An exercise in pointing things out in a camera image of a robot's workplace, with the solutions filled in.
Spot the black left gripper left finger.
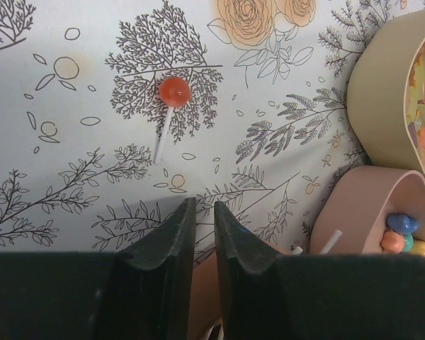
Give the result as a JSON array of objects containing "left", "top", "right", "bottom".
[{"left": 0, "top": 198, "right": 196, "bottom": 339}]

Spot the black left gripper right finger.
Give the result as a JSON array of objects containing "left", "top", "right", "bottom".
[{"left": 214, "top": 202, "right": 425, "bottom": 339}]

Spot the pink lollipop tray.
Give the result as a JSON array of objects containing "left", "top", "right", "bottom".
[{"left": 189, "top": 229, "right": 343, "bottom": 340}]

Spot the beige gummy candy tray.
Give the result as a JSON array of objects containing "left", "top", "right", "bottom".
[{"left": 346, "top": 9, "right": 425, "bottom": 174}]

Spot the floral patterned table mat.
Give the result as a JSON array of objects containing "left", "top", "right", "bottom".
[{"left": 0, "top": 1, "right": 425, "bottom": 262}]

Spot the orange lollipop on mat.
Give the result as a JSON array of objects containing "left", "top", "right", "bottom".
[{"left": 154, "top": 76, "right": 191, "bottom": 164}]

